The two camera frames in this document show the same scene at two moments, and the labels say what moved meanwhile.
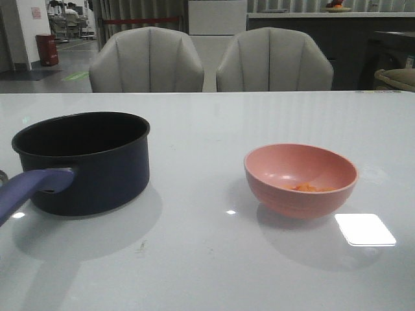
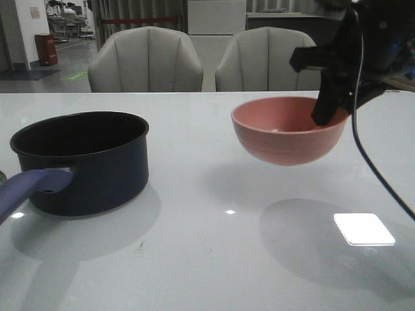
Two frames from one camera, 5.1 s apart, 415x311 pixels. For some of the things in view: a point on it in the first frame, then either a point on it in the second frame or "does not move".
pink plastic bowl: (299, 181) -> (281, 131)
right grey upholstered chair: (270, 59) does not move
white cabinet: (216, 23) does not move
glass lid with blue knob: (4, 179) does not move
